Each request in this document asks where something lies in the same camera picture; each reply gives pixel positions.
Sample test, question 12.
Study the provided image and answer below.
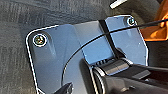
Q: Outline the black base strap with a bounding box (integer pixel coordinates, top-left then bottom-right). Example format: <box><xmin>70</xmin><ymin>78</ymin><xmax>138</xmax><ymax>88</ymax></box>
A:
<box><xmin>97</xmin><ymin>19</ymin><xmax>118</xmax><ymax>56</ymax></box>

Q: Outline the thin black base cable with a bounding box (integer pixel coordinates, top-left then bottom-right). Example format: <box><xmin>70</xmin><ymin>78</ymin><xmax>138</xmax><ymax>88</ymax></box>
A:
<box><xmin>61</xmin><ymin>18</ymin><xmax>168</xmax><ymax>85</ymax></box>

